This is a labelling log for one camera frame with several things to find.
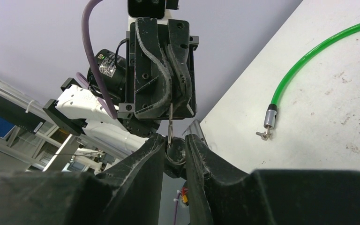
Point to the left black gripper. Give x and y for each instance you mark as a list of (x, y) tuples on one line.
[(160, 75)]

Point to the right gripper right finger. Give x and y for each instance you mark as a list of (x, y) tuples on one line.
[(221, 194)]

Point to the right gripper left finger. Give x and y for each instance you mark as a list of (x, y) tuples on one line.
[(128, 193)]

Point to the cable lock keys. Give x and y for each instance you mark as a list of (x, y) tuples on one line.
[(264, 135)]

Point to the padlock keys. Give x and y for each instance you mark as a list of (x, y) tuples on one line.
[(170, 138)]

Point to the green cable lock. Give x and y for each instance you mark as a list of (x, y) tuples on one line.
[(272, 110)]

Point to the brass padlock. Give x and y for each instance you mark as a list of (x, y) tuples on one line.
[(195, 128)]

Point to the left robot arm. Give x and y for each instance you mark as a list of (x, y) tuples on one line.
[(81, 110)]

